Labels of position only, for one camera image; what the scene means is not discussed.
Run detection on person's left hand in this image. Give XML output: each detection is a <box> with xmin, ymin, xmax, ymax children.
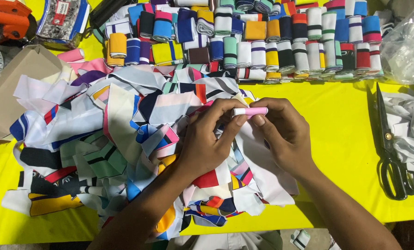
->
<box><xmin>178</xmin><ymin>98</ymin><xmax>249</xmax><ymax>175</ymax></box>

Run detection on person's right hand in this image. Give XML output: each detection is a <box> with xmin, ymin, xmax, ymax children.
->
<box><xmin>249</xmin><ymin>97</ymin><xmax>317</xmax><ymax>179</ymax></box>

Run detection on pink and white fabric roll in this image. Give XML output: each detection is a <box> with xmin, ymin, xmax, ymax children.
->
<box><xmin>231</xmin><ymin>107</ymin><xmax>269</xmax><ymax>119</ymax></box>

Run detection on yellow table cover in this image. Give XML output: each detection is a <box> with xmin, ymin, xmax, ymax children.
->
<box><xmin>0</xmin><ymin>0</ymin><xmax>414</xmax><ymax>246</ymax></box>

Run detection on heap of colourful fabric strips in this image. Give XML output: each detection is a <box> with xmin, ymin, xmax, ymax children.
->
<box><xmin>1</xmin><ymin>63</ymin><xmax>299</xmax><ymax>241</ymax></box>

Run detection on white and green fabric roll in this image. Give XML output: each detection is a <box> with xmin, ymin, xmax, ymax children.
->
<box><xmin>290</xmin><ymin>229</ymin><xmax>311</xmax><ymax>250</ymax></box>

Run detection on black scissors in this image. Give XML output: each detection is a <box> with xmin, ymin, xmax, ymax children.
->
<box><xmin>376</xmin><ymin>82</ymin><xmax>414</xmax><ymax>201</ymax></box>

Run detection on rows of rolled fabric strips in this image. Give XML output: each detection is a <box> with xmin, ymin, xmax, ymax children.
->
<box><xmin>57</xmin><ymin>0</ymin><xmax>395</xmax><ymax>84</ymax></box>

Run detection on heap of white fabric scraps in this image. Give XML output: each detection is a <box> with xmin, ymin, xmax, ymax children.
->
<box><xmin>380</xmin><ymin>78</ymin><xmax>414</xmax><ymax>197</ymax></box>

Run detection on clear plastic bag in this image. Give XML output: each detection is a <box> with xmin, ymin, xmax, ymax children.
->
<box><xmin>380</xmin><ymin>0</ymin><xmax>414</xmax><ymax>85</ymax></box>

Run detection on clear bag with blue stripes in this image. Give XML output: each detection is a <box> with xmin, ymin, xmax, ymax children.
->
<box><xmin>36</xmin><ymin>0</ymin><xmax>91</xmax><ymax>49</ymax></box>

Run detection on brown cardboard box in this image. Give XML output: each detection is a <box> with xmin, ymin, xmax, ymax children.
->
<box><xmin>0</xmin><ymin>44</ymin><xmax>74</xmax><ymax>140</ymax></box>

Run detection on orange power tool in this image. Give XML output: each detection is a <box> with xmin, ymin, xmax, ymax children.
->
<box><xmin>0</xmin><ymin>0</ymin><xmax>37</xmax><ymax>44</ymax></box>

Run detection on black strap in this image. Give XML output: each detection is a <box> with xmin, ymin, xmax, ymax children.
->
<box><xmin>89</xmin><ymin>0</ymin><xmax>135</xmax><ymax>28</ymax></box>

